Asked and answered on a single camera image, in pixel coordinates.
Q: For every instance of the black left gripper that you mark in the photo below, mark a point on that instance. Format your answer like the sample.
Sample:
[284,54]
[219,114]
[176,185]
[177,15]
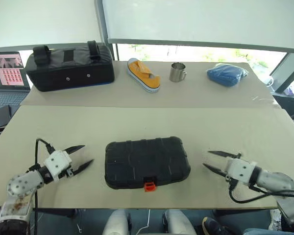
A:
[69,173]

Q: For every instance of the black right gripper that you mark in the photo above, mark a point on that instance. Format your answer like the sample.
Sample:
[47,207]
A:
[232,182]

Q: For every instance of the black plastic tool case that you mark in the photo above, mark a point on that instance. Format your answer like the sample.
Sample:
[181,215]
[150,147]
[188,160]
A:
[147,161]

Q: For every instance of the dark blue yellow shoe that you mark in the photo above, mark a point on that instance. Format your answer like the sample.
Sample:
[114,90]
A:
[215,226]

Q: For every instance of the white rounded shell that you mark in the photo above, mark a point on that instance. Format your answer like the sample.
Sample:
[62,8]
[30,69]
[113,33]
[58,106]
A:
[180,222]
[116,222]

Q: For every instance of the blue cloth in plastic wrap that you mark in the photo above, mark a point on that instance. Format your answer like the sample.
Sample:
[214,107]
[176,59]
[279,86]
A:
[225,74]

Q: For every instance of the white ceramic mug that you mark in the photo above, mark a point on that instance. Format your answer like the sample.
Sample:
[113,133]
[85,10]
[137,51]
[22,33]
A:
[268,81]

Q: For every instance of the stainless steel mug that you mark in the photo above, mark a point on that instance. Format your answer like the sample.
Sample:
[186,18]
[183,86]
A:
[176,73]

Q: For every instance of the yellow canvas sneaker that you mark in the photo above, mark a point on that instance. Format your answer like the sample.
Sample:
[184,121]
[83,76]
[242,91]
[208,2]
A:
[143,76]

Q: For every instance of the open laptop computer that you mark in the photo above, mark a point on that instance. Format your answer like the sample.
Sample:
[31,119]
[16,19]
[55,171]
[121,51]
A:
[7,73]

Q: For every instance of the white roller blind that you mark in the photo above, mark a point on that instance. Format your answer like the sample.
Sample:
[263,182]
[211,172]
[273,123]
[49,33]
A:
[198,19]

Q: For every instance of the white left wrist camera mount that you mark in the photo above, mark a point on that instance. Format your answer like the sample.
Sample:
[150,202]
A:
[56,162]

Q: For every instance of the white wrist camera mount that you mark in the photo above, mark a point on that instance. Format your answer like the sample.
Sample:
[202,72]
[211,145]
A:
[240,169]
[56,162]

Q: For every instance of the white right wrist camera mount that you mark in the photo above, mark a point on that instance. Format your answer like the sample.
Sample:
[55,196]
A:
[240,169]

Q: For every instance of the dark window frame post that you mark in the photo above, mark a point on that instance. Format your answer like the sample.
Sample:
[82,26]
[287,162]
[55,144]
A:
[104,29]

